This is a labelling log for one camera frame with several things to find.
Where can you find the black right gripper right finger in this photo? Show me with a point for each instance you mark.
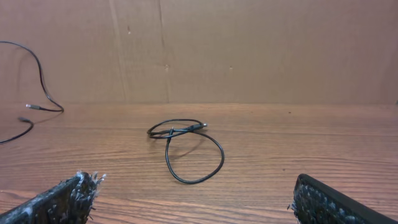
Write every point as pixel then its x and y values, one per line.
pixel 316 203

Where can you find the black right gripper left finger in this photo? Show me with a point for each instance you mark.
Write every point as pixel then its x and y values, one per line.
pixel 71 201

